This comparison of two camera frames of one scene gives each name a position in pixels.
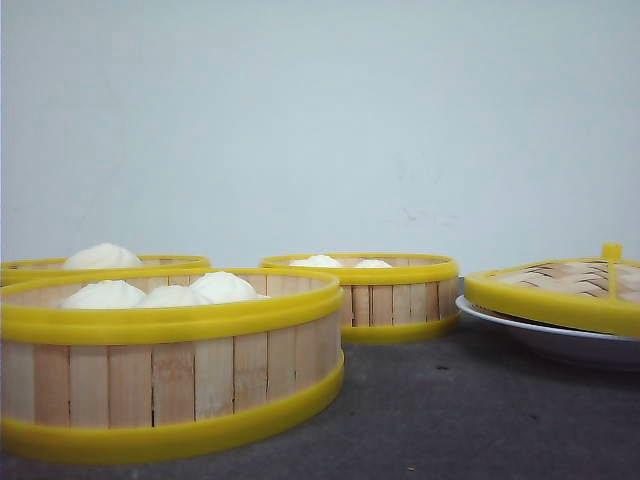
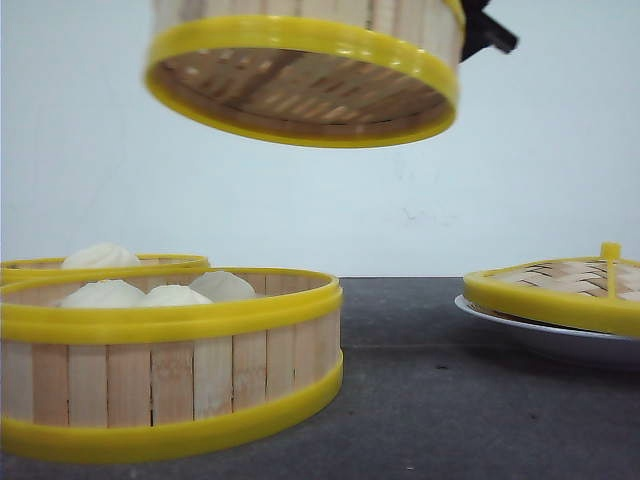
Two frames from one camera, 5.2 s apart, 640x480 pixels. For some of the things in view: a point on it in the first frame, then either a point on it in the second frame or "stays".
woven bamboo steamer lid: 600,294 stays
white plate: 613,349 stays
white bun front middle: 176,296 stays
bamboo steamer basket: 385,296 to 307,73
